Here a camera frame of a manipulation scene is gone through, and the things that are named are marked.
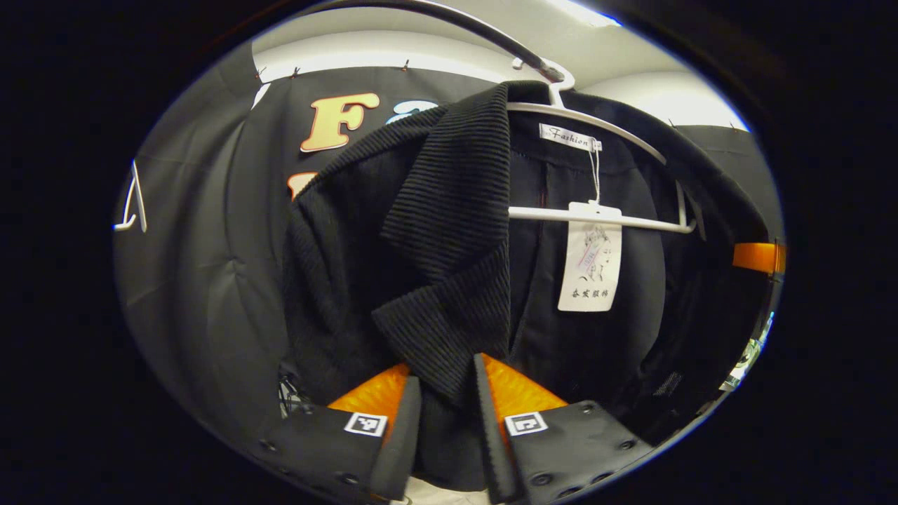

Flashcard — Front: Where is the white plastic hanger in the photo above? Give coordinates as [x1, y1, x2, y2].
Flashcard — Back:
[507, 60, 697, 234]
[112, 160, 148, 234]

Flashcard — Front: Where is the black backdrop cloth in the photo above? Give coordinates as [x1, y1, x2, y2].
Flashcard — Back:
[112, 42, 783, 450]

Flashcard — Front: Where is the black knit jacket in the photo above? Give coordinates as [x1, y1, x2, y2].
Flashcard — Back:
[281, 81, 772, 492]

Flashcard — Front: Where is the white paper hang tag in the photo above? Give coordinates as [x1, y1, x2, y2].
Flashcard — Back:
[558, 202, 624, 313]

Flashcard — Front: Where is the bundle of black cables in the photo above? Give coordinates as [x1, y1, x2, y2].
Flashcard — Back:
[279, 370, 313, 418]

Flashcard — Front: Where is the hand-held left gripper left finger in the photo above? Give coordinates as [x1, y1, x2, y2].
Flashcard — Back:
[256, 363, 423, 502]

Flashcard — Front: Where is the black metal clothes rack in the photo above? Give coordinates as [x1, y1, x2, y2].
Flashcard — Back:
[337, 0, 565, 83]

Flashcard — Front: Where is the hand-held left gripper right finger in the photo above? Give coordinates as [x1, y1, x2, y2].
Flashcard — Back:
[474, 353, 657, 504]

